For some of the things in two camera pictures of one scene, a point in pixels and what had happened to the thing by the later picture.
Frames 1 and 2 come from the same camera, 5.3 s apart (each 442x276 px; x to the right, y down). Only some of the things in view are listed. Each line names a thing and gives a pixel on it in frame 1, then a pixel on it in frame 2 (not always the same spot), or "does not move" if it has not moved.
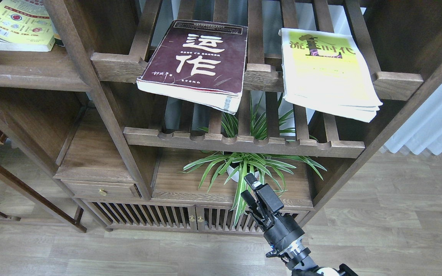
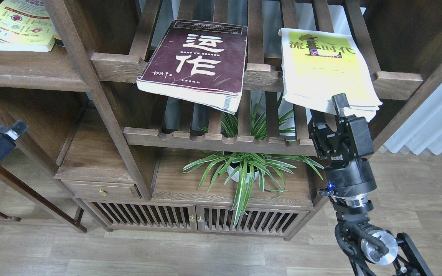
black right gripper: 284,229 -> 344,145
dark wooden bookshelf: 192,117 does not move
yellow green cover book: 325,73 does not move
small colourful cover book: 17,25 does not move
